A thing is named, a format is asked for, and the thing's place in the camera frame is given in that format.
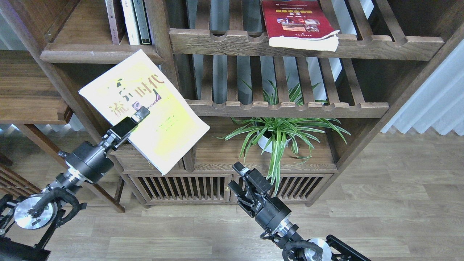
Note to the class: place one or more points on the white plant pot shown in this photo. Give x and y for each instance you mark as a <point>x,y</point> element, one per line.
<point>272,142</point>

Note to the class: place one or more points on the white upright book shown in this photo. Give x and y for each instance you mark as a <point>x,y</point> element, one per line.
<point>131,22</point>

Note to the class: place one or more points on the green spider plant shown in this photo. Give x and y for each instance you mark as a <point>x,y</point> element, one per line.
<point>280,131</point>

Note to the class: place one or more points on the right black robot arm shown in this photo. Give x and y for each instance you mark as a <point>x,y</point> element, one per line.
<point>296,248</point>

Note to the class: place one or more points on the wooden side table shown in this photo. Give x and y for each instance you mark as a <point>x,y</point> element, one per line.
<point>29,100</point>

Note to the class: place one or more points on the dark green upright book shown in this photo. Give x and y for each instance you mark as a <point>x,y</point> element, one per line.
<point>142,22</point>

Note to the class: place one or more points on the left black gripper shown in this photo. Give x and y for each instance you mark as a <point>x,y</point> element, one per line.
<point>89,163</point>

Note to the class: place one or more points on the red book on top shelf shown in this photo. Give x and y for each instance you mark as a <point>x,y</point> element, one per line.
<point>298,25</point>

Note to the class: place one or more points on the yellow green book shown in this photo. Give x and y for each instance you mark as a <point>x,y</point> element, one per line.
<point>170,130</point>

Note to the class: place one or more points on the white curtain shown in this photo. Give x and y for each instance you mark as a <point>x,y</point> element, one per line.
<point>438,103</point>

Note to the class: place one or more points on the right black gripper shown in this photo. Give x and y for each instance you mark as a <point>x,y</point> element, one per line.
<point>269,212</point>

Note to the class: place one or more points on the slatted wooden bench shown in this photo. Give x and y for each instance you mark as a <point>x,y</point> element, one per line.
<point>12,183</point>

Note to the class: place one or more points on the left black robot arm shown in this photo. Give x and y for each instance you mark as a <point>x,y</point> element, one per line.
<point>57,204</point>

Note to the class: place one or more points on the maroon book white characters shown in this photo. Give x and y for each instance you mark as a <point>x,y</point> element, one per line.
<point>116,20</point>

